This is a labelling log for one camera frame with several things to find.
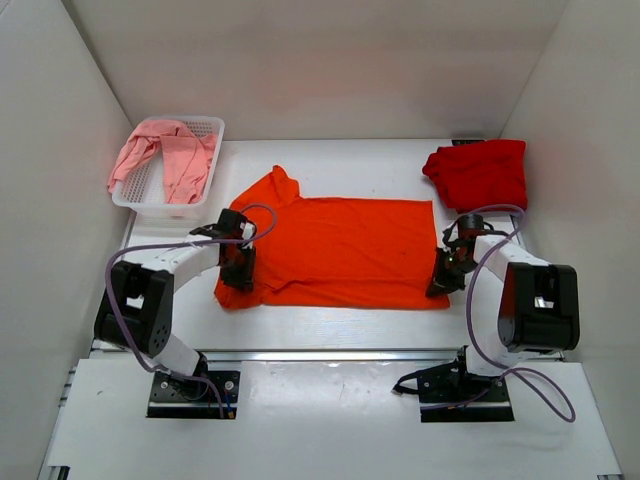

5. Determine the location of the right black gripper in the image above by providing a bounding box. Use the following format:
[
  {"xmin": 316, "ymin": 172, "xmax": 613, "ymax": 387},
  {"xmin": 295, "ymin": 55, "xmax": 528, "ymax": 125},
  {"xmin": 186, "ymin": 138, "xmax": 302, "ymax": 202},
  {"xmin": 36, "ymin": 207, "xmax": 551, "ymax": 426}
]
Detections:
[{"xmin": 426, "ymin": 248, "xmax": 482, "ymax": 298}]

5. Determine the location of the orange t shirt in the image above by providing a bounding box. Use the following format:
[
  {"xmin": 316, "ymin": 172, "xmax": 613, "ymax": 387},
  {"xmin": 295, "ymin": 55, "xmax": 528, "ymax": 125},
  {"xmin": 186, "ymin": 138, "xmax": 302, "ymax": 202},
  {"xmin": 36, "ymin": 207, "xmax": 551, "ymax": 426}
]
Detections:
[{"xmin": 214, "ymin": 165, "xmax": 450, "ymax": 310}]

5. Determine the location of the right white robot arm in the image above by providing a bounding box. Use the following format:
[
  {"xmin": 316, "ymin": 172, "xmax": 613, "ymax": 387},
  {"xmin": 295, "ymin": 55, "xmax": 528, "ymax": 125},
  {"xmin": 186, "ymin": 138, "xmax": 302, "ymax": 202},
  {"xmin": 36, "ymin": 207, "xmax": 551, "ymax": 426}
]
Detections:
[{"xmin": 426, "ymin": 213, "xmax": 580, "ymax": 401}]

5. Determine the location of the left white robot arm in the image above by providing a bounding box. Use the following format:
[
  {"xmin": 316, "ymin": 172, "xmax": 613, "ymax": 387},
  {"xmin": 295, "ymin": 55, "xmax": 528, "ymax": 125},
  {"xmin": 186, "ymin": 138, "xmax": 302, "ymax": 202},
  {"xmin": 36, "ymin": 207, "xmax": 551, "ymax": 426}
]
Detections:
[{"xmin": 94, "ymin": 209, "xmax": 257, "ymax": 398}]

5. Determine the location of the red folded t shirt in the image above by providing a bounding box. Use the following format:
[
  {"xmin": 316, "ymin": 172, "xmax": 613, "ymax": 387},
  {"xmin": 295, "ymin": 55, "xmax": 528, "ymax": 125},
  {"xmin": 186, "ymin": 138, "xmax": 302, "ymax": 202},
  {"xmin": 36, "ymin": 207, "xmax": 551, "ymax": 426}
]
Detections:
[{"xmin": 422, "ymin": 139, "xmax": 528, "ymax": 213}]

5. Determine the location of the white plastic basket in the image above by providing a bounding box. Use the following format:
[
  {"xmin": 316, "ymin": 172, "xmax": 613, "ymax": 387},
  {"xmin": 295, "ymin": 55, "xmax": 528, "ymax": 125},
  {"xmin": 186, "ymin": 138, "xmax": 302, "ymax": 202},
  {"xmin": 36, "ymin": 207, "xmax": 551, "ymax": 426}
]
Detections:
[{"xmin": 111, "ymin": 115, "xmax": 225, "ymax": 219}]

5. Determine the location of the pink t shirt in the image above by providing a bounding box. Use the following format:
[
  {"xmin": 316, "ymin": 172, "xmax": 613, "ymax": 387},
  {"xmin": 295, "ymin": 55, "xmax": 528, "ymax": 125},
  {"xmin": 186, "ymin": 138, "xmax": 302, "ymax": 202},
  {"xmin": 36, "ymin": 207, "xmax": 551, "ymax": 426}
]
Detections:
[{"xmin": 107, "ymin": 119, "xmax": 218, "ymax": 204}]

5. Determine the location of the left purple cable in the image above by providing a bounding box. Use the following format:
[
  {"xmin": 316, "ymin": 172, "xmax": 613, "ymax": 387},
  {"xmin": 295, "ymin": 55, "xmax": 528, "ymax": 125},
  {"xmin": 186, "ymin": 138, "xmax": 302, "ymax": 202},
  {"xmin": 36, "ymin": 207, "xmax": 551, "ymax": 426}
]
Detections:
[{"xmin": 107, "ymin": 203, "xmax": 279, "ymax": 419}]

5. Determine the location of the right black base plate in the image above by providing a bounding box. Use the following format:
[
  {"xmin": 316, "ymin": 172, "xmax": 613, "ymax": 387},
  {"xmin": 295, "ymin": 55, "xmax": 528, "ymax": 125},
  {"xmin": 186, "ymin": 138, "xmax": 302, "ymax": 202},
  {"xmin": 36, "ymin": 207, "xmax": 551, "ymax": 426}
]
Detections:
[{"xmin": 392, "ymin": 359, "xmax": 515, "ymax": 424}]

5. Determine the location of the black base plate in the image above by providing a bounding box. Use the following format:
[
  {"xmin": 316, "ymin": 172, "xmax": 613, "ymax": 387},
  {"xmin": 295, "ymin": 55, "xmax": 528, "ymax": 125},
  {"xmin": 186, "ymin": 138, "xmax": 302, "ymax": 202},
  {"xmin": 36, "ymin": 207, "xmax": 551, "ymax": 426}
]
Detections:
[
  {"xmin": 146, "ymin": 367, "xmax": 241, "ymax": 420},
  {"xmin": 392, "ymin": 359, "xmax": 515, "ymax": 424}
]

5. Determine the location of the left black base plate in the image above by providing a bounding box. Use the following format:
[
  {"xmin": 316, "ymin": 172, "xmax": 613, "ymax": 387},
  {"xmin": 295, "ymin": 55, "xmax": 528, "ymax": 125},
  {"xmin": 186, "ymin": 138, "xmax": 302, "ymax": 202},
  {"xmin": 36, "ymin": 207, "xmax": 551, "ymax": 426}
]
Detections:
[{"xmin": 146, "ymin": 367, "xmax": 241, "ymax": 420}]

